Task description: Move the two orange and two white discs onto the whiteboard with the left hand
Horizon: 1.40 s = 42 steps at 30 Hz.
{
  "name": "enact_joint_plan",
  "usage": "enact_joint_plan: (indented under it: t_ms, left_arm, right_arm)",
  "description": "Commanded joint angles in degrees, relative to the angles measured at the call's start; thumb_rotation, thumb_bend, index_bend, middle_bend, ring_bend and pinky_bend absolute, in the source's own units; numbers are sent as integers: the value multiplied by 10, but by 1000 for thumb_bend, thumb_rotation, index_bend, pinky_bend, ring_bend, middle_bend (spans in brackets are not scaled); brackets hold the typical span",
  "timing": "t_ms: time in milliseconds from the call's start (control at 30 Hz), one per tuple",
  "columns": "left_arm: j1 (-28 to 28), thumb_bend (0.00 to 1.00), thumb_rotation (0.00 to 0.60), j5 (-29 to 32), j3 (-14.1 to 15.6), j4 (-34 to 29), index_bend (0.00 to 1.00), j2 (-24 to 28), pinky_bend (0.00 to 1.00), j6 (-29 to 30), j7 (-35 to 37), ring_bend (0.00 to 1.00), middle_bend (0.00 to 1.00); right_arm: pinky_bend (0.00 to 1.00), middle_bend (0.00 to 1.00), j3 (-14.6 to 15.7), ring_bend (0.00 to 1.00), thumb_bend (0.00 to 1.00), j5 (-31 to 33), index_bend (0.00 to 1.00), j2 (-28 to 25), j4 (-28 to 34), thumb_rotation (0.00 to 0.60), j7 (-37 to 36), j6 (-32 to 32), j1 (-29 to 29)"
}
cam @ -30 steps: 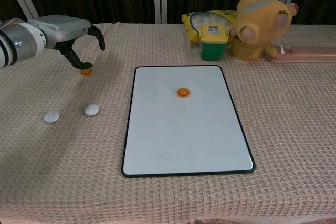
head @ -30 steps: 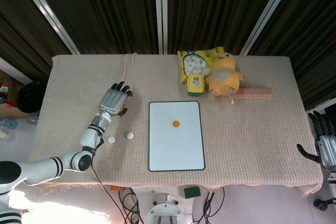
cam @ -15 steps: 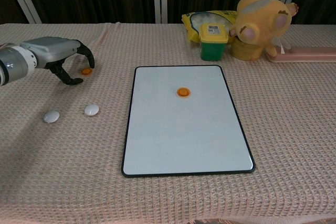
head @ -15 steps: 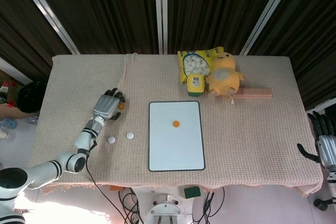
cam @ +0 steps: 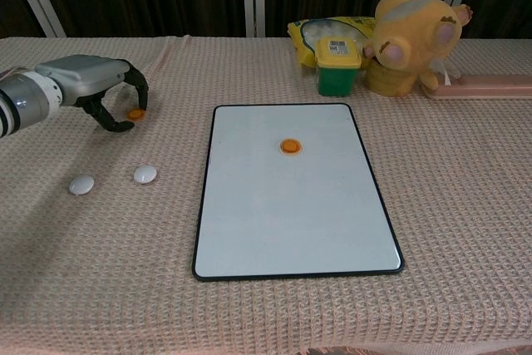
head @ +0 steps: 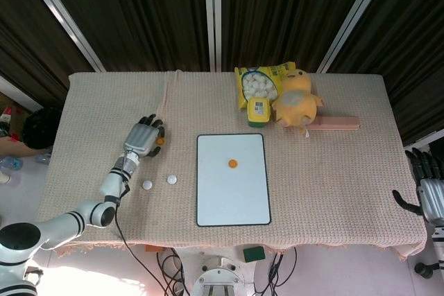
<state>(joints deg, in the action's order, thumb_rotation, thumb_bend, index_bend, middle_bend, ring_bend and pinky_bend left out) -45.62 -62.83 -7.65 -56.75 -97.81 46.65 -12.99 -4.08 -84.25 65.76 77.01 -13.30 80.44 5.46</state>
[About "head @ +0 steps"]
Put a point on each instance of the white upright frame post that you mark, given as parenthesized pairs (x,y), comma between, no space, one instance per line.
(209,15)

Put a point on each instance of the white slanted frame post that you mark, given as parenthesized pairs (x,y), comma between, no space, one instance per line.
(62,11)
(357,15)

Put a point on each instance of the black framed whiteboard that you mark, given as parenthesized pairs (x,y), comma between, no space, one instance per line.
(232,199)

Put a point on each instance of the white frame bar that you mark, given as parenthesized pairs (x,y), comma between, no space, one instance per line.
(423,141)
(21,93)

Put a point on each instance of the black haired person head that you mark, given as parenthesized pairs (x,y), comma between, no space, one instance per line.
(41,129)

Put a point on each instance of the yellow snack bag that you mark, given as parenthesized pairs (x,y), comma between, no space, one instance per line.
(258,84)

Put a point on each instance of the dark pleated curtain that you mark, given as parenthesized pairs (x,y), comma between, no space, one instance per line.
(145,15)

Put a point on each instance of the pink waffle tablecloth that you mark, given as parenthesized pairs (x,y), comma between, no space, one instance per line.
(312,188)

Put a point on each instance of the black stand foot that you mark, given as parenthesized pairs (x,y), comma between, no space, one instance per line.
(426,269)

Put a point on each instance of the green block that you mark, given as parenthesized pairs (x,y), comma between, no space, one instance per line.
(254,254)

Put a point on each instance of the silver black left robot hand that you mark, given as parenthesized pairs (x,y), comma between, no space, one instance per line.
(138,138)

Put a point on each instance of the small orange item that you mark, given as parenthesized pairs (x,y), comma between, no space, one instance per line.
(152,248)

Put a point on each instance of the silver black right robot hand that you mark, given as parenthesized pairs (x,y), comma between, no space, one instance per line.
(431,199)

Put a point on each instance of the bare person forearm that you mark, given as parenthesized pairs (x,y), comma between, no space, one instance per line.
(14,148)

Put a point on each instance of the clear plastic bottle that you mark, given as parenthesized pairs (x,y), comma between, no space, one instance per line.
(10,163)

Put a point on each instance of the green container yellow lid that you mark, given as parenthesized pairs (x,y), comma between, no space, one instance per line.
(258,110)

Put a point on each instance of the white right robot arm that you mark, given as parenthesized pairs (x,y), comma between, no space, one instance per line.
(438,240)

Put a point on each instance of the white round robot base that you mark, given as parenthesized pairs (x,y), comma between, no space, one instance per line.
(218,275)

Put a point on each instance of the yellow plush duck toy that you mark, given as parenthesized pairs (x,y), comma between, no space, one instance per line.
(295,102)

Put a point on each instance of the white round magnet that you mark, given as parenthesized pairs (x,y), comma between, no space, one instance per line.
(148,184)
(171,179)

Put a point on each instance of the red labelled bottle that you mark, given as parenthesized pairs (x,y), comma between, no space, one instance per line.
(6,117)

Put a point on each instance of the orange round magnet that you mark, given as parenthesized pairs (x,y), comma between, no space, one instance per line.
(232,163)
(160,141)

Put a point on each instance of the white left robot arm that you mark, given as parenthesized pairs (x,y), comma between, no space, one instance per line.
(62,221)

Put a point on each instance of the long pink box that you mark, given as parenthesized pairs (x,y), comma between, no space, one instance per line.
(340,124)

